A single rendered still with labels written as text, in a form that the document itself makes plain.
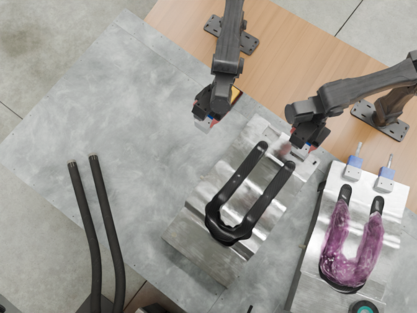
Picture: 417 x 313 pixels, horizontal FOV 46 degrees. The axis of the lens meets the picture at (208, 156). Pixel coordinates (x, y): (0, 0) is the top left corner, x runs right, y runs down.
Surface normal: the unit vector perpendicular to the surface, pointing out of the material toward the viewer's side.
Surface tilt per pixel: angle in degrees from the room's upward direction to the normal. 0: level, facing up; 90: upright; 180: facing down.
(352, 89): 14
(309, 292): 0
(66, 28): 0
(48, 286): 0
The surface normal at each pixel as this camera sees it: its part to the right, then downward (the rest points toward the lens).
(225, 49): -0.02, 0.00
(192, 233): 0.03, -0.25
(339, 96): -0.21, -0.19
